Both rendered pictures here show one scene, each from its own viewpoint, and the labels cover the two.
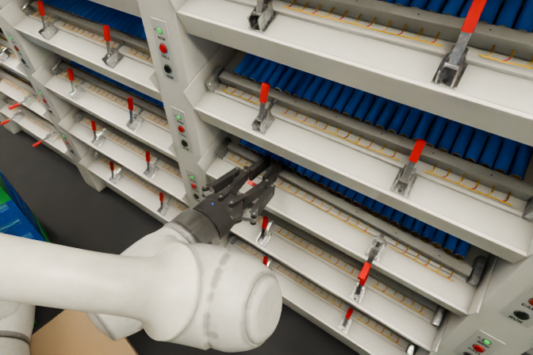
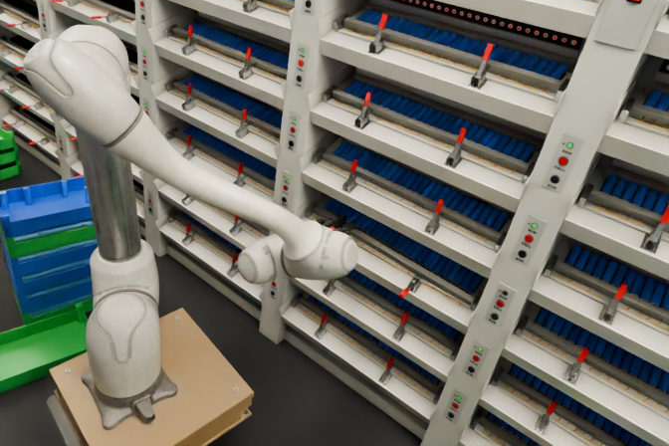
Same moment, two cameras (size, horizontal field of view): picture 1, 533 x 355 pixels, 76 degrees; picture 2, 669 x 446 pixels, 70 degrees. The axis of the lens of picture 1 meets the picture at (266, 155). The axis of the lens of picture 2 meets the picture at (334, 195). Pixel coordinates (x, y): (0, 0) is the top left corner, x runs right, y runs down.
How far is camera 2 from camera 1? 0.74 m
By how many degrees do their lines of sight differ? 14
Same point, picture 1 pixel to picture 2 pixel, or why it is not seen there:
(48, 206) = not seen: hidden behind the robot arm
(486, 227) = (474, 254)
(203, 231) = not seen: hidden behind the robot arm
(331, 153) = (391, 208)
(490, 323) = (481, 331)
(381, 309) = (415, 346)
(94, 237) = not seen: hidden behind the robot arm
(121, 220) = (181, 284)
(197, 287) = (322, 234)
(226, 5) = (340, 111)
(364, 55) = (414, 148)
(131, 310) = (294, 234)
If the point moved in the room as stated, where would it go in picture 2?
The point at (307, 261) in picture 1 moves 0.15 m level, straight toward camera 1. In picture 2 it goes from (361, 310) to (349, 344)
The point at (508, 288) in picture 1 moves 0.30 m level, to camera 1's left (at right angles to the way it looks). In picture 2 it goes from (486, 296) to (366, 278)
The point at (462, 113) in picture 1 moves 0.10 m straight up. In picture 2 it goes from (457, 181) to (470, 143)
